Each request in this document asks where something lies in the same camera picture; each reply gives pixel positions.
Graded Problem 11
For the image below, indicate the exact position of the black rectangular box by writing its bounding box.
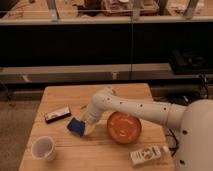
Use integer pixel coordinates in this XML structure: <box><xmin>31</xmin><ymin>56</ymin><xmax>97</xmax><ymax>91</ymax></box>
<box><xmin>44</xmin><ymin>107</ymin><xmax>71</xmax><ymax>124</ymax></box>

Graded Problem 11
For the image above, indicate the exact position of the white carton box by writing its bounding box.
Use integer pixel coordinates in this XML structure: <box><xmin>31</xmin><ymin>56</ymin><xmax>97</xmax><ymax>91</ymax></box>
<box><xmin>130</xmin><ymin>145</ymin><xmax>170</xmax><ymax>166</ymax></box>

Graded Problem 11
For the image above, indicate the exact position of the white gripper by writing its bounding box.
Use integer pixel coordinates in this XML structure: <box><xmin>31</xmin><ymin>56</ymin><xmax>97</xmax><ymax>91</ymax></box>
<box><xmin>81</xmin><ymin>117</ymin><xmax>96</xmax><ymax>135</ymax></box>

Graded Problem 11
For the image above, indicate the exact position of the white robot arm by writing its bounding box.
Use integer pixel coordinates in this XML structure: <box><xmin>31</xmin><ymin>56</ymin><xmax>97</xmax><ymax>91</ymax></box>
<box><xmin>84</xmin><ymin>87</ymin><xmax>213</xmax><ymax>171</ymax></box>

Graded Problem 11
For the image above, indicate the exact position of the black device on floor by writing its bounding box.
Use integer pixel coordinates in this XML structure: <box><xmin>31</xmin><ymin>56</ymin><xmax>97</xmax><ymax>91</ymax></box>
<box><xmin>168</xmin><ymin>96</ymin><xmax>189</xmax><ymax>106</ymax></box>

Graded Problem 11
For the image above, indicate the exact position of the wooden table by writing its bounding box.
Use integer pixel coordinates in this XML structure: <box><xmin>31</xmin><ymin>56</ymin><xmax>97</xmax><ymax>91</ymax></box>
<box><xmin>18</xmin><ymin>85</ymin><xmax>175</xmax><ymax>171</ymax></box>

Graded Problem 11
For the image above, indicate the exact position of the black cable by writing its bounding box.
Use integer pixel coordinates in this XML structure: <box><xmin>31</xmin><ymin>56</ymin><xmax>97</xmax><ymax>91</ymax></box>
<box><xmin>166</xmin><ymin>128</ymin><xmax>179</xmax><ymax>156</ymax></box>

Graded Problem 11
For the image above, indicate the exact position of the orange bowl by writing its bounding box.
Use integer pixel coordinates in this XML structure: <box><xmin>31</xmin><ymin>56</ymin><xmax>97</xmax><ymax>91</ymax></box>
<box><xmin>107</xmin><ymin>112</ymin><xmax>142</xmax><ymax>144</ymax></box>

